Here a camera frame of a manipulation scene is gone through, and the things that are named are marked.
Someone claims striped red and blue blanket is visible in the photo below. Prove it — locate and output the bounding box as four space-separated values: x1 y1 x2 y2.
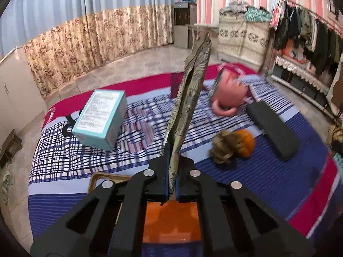
27 64 341 257

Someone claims red printed box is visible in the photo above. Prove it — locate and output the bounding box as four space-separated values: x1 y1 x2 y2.
283 40 306 62

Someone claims orange and brown plush toy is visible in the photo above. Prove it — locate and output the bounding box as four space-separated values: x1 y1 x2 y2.
209 130 243 165

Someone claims dark wooden stool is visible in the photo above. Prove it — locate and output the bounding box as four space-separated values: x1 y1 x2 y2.
0 130 22 166

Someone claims white wall cabinet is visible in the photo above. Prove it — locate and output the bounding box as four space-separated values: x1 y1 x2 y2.
0 47 47 140

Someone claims pink hanging bag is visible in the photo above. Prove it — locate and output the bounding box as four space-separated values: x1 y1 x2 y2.
269 5 286 28

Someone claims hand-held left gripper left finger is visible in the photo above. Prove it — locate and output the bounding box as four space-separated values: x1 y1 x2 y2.
30 143 172 257

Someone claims black rectangular case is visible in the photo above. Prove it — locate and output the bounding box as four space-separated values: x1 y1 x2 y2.
246 102 300 160

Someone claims pile of grey clothes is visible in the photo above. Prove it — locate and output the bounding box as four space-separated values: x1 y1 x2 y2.
221 0 251 19

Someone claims wall poster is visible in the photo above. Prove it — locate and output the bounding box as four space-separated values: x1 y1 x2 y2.
329 0 338 20

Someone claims blue and floral curtain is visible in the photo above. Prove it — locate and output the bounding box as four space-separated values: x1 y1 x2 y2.
0 0 179 97

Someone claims green patterned cloth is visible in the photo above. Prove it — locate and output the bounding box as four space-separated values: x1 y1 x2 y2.
0 171 14 209

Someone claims beige paper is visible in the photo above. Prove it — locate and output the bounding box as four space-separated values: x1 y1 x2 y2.
326 124 343 152

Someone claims brown board with white frame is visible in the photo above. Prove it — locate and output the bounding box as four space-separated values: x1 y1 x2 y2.
327 54 343 110

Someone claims cloth covered washing machine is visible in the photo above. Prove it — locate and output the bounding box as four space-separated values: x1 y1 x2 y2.
217 13 271 65

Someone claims orange peel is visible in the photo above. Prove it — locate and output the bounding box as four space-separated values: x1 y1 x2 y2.
236 129 256 158

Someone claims orange tray with brown rim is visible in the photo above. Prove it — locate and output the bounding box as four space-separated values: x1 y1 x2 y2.
88 173 202 244

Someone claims teal cardboard box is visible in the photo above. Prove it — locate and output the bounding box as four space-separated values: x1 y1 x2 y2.
71 90 128 151

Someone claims newspaper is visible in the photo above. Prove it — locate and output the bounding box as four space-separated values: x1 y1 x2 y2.
160 32 212 201

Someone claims row of hanging clothes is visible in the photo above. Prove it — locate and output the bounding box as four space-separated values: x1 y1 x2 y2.
273 3 343 75

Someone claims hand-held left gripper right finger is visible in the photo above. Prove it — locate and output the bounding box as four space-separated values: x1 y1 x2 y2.
174 154 317 257

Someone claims pink cartoon mug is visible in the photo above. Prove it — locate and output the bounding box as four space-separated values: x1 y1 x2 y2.
209 63 252 117

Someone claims teal checked cloth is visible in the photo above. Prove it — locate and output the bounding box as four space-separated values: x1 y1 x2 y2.
245 7 271 22

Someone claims low cabinet with lace cover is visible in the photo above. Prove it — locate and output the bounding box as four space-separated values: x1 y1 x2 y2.
271 55 338 115

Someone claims black strap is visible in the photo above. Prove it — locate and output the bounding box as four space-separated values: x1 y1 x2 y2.
62 114 78 136

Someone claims metal clothes rack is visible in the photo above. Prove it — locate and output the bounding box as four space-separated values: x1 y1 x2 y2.
268 0 343 78

